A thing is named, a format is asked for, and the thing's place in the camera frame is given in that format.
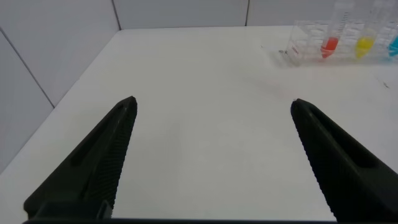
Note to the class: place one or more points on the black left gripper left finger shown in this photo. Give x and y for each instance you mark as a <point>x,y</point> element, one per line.
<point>93,168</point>

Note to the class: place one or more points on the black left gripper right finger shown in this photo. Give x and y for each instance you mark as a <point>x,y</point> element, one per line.
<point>348,174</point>

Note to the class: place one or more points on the test tube with yellow pigment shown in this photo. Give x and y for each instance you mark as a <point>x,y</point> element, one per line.
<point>364,45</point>

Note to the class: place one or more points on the test tube with blue pigment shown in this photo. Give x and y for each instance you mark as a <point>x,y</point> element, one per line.
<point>394,48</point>

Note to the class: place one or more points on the test tube with red pigment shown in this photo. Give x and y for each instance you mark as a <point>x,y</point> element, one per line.
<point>330,45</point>

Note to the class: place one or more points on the clear acrylic test tube rack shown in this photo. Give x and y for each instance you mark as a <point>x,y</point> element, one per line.
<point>308,43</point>

